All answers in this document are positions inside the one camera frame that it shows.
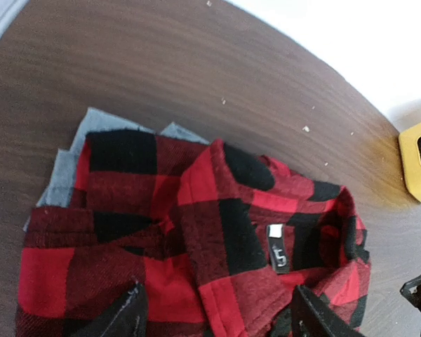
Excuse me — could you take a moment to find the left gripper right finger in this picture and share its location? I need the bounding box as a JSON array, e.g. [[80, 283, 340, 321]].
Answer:
[[290, 286, 363, 337]]

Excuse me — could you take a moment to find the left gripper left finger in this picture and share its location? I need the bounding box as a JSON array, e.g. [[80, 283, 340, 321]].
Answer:
[[73, 281, 148, 337]]

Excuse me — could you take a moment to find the red black plaid shirt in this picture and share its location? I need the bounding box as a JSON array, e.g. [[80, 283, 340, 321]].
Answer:
[[15, 141, 370, 336]]

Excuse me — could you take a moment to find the yellow plastic bin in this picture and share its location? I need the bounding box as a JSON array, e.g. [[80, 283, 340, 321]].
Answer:
[[399, 122, 421, 202]]

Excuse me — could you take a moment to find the folded grey shirt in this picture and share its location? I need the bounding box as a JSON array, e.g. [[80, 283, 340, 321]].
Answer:
[[22, 107, 211, 232]]

